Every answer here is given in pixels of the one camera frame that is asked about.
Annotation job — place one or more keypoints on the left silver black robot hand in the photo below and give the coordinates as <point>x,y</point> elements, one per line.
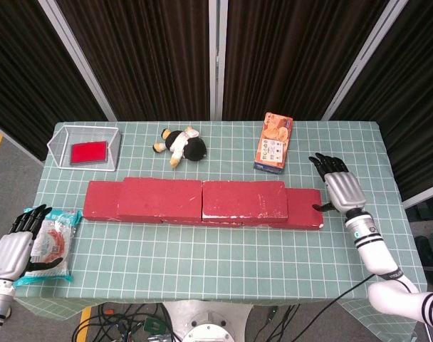
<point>10,253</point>

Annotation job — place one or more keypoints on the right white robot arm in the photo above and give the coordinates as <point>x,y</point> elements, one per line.
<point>373,249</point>

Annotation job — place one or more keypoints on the grey partition base rail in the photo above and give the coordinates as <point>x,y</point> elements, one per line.
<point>13,140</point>
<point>423,200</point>

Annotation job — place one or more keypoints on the red brick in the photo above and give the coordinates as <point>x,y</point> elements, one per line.
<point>303,206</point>
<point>223,223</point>
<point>159,197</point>
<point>245,197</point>
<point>100,199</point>

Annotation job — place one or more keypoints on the orange biscuit box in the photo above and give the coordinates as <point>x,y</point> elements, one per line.
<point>273,142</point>

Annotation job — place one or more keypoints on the red ink pad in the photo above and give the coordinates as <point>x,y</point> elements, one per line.
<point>89,152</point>

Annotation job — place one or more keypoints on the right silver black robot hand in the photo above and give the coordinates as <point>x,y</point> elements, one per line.
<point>344,190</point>

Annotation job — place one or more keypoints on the teal snack bag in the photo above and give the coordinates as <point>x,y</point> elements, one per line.
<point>56,242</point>

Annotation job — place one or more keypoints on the black white plush toy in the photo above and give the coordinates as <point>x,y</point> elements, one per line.
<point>191,147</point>

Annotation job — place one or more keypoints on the green circuit board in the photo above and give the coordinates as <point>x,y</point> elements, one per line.
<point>154,325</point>

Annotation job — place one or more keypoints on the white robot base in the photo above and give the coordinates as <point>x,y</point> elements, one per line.
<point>209,320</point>

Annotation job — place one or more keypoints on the clear plastic tray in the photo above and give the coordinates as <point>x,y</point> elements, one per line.
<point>114,149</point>

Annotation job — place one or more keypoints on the green checkered tablecloth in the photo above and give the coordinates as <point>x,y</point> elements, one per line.
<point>216,256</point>

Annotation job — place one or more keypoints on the black floor equipment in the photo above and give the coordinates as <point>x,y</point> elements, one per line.
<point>432,254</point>

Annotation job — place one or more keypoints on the grey partition post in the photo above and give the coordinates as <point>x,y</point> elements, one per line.
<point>366,53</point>
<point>217,53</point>
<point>77,53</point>

